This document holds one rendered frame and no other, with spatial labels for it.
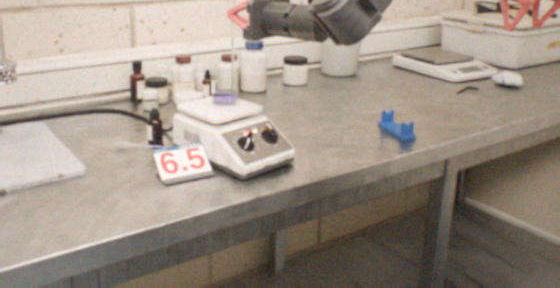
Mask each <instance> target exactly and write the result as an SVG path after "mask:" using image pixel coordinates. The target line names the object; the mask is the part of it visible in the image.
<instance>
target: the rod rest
mask: <svg viewBox="0 0 560 288"><path fill-rule="evenodd" d="M393 114H394V110H393V109H391V110H390V111H389V112H388V113H387V112H386V111H385V110H382V117H381V121H379V122H378V126H380V127H381V128H383V129H384V130H386V131H387V132H388V133H390V134H391V135H393V136H394V137H396V138H397V139H399V140H402V141H403V140H415V139H416V135H415V134H414V133H413V129H414V122H410V123H409V124H408V125H406V124H405V123H404V122H402V124H400V125H398V124H397V123H395V122H393Z"/></svg>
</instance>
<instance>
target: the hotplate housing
mask: <svg viewBox="0 0 560 288"><path fill-rule="evenodd" d="M268 120H269V119H268V117H266V116H265V115H262V114H258V113H255V114H251V115H247V116H244V117H240V119H236V120H232V121H228V122H224V123H221V124H212V123H210V122H206V121H203V120H201V119H198V118H196V116H193V115H191V114H188V113H186V112H179V113H175V115H173V142H174V143H175V145H174V147H175V146H180V145H187V143H193V142H199V141H201V143H202V147H203V150H204V152H205V155H206V158H207V160H209V163H210V164H212V165H214V166H216V167H218V168H220V169H222V170H224V172H226V173H229V174H231V175H233V176H236V177H238V178H240V179H242V180H245V179H247V178H250V177H253V176H256V175H258V174H261V173H265V171H267V170H270V169H273V168H276V167H278V166H281V165H284V164H286V163H290V162H293V161H294V157H295V148H294V147H293V146H292V144H291V143H290V144H291V146H292V147H293V148H292V149H291V150H287V151H284V152H281V153H278V154H275V155H272V156H270V157H267V158H264V159H260V160H257V161H254V162H251V163H248V164H245V163H244V162H243V161H242V160H241V159H240V157H239V156H238V155H237V154H236V152H234V151H233V150H232V149H231V147H230V146H229V145H228V143H227V141H226V140H225V139H224V138H223V136H222V135H221V133H224V132H228V131H231V130H236V129H239V128H243V127H246V126H250V125H253V124H257V123H260V122H265V121H268ZM269 121H270V120H269ZM270 122H271V121H270ZM271 123H272V122H271ZM272 124H273V123H272ZM273 125H274V124H273ZM274 126H275V125H274Z"/></svg>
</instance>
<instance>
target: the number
mask: <svg viewBox="0 0 560 288"><path fill-rule="evenodd" d="M156 156H157V159H158V162H159V165H160V168H161V172H162V175H163V177H164V176H170V175H175V174H180V173H186V172H191V170H196V169H202V168H207V167H209V164H207V161H206V159H205V156H204V153H203V151H202V148H201V146H198V147H192V148H186V149H179V150H174V151H168V152H162V153H156Z"/></svg>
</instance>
